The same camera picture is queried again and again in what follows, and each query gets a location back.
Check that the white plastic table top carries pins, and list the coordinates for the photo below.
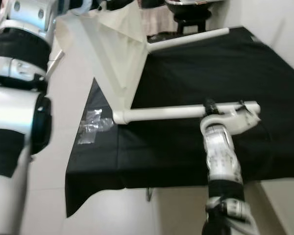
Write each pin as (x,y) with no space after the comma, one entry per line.
(117,49)

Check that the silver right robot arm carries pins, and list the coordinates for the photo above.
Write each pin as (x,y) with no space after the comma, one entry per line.
(223,156)

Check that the black plastic table cover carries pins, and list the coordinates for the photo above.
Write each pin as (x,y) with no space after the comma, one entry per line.
(210,73)

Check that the grey metal table leg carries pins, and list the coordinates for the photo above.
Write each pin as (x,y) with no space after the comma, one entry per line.
(150,195)

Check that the black bag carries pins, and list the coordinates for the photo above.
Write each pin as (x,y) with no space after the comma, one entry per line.
(152,3)

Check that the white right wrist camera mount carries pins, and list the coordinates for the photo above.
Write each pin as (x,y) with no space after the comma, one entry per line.
(240,122)

